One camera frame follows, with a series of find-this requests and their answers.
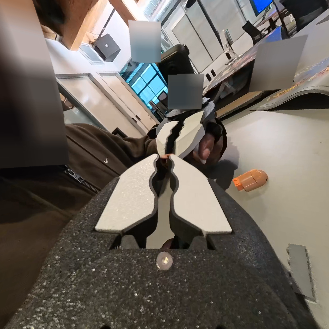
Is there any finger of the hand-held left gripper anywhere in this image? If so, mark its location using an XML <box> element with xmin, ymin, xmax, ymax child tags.
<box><xmin>156</xmin><ymin>120</ymin><xmax>181</xmax><ymax>157</ymax></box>
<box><xmin>174</xmin><ymin>111</ymin><xmax>206</xmax><ymax>160</ymax></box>

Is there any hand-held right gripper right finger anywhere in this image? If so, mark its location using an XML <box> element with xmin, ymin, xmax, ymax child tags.
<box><xmin>168</xmin><ymin>154</ymin><xmax>233</xmax><ymax>236</ymax></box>

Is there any grey open instruction booklet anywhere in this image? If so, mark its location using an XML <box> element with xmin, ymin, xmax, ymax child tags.
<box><xmin>251</xmin><ymin>58</ymin><xmax>329</xmax><ymax>111</ymax></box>

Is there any window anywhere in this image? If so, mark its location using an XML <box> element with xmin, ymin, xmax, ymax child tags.
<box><xmin>120</xmin><ymin>62</ymin><xmax>170</xmax><ymax>109</ymax></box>

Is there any black wall speaker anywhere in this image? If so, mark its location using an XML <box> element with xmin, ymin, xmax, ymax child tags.
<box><xmin>94</xmin><ymin>33</ymin><xmax>121</xmax><ymax>62</ymax></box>

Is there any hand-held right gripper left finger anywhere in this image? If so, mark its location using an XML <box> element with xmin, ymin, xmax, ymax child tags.
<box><xmin>95</xmin><ymin>154</ymin><xmax>159</xmax><ymax>234</ymax></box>

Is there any silver monitor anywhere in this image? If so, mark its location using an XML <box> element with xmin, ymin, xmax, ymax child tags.
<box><xmin>222</xmin><ymin>29</ymin><xmax>244</xmax><ymax>65</ymax></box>

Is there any black office chair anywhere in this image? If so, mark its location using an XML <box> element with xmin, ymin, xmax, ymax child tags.
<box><xmin>242</xmin><ymin>21</ymin><xmax>265</xmax><ymax>45</ymax></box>

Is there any wooden ceiling beam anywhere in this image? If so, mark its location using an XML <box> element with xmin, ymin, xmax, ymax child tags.
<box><xmin>39</xmin><ymin>0</ymin><xmax>140</xmax><ymax>52</ymax></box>

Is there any beige cabinet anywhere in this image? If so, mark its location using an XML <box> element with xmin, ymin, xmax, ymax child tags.
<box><xmin>55</xmin><ymin>72</ymin><xmax>160</xmax><ymax>134</ymax></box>

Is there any cardboard set box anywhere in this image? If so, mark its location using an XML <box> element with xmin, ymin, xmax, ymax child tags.
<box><xmin>203</xmin><ymin>26</ymin><xmax>282</xmax><ymax>119</ymax></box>

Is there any blue wall screen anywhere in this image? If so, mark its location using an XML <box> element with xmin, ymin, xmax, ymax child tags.
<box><xmin>251</xmin><ymin>0</ymin><xmax>273</xmax><ymax>17</ymax></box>

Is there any brown curved slope brick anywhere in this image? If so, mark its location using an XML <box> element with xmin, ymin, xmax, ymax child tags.
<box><xmin>240</xmin><ymin>170</ymin><xmax>258</xmax><ymax>193</ymax></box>

